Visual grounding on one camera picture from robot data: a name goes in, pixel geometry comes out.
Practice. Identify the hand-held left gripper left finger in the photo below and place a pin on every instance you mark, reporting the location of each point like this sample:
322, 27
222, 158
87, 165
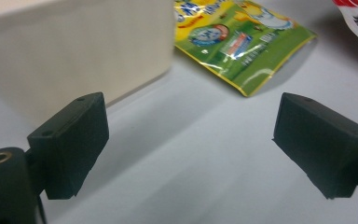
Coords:
71, 143

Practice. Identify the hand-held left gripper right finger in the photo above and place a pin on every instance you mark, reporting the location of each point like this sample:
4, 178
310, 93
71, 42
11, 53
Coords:
323, 146

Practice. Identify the white plastic box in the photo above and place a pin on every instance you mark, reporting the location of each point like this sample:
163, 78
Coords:
74, 46

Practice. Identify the yellow green snack packet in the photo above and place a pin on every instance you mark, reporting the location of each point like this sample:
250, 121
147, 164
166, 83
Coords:
245, 53

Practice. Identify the white table sheet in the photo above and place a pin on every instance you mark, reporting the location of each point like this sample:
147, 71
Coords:
183, 155

